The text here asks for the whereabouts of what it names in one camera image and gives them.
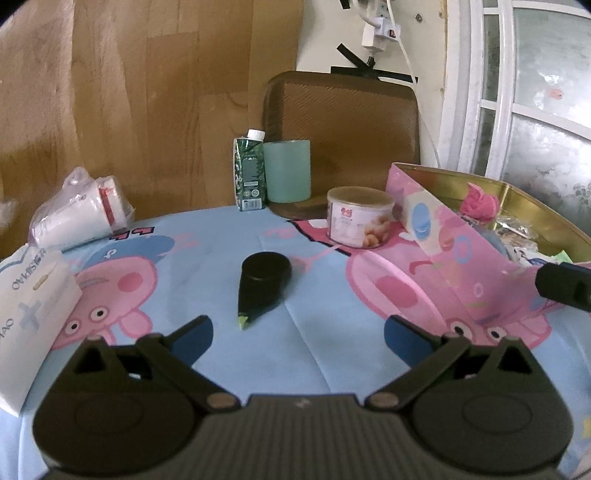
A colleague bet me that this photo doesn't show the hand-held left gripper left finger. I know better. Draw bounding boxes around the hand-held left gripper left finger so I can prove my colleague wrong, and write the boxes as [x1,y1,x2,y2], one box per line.
[69,316,242,414]

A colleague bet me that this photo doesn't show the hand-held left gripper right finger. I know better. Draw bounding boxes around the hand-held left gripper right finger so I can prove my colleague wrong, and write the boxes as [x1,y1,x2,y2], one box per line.
[365,315,541,411]

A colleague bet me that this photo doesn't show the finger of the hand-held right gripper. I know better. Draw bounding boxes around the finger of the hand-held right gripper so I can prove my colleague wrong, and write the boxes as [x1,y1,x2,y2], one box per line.
[536,263,591,315]

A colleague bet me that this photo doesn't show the pink printed gift box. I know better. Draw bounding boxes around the pink printed gift box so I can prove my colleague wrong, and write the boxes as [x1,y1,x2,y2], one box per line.
[387,162,591,356]

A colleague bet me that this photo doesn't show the pink knitted cloth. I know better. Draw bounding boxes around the pink knitted cloth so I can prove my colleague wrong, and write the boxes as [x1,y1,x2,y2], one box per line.
[462,182,502,222]

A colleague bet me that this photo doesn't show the clear snack packet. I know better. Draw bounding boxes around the clear snack packet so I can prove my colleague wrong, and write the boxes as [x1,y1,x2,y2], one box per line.
[492,215,541,250]

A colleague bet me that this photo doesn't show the blue pig printed tablecloth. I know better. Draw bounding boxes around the blue pig printed tablecloth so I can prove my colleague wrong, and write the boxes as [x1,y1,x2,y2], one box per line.
[0,205,591,480]

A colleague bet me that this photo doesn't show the black highlighter pen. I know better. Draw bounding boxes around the black highlighter pen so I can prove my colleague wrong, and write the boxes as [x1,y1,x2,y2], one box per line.
[236,251,293,330]

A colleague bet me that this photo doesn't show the nut can with label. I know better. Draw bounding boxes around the nut can with label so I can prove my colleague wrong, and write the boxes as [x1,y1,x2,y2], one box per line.
[326,186,396,250]

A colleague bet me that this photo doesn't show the large white tissue pack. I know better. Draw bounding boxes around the large white tissue pack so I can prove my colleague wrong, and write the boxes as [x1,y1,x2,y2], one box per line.
[0,247,84,414]

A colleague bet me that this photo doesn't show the bagged white paper cups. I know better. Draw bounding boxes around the bagged white paper cups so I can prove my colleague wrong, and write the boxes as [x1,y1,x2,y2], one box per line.
[28,167,137,252]

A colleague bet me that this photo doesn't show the green drink carton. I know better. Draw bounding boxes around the green drink carton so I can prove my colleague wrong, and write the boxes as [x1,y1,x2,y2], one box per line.
[232,129,269,212]

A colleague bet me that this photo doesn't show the pale green cup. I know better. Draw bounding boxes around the pale green cup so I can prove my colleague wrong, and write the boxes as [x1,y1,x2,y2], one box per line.
[262,140,312,204]

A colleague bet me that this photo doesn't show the white framed window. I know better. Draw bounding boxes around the white framed window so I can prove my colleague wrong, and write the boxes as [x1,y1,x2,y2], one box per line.
[438,0,591,204]

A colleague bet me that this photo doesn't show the brown wooden chair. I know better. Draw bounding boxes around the brown wooden chair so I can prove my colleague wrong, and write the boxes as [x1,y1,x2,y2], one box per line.
[264,70,422,220]

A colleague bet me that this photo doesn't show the white power strip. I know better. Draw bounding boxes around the white power strip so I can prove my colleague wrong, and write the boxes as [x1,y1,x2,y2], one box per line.
[355,0,403,51]

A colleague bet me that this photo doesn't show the white power cable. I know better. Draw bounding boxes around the white power cable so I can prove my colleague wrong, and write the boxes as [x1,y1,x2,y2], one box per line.
[388,0,439,167]

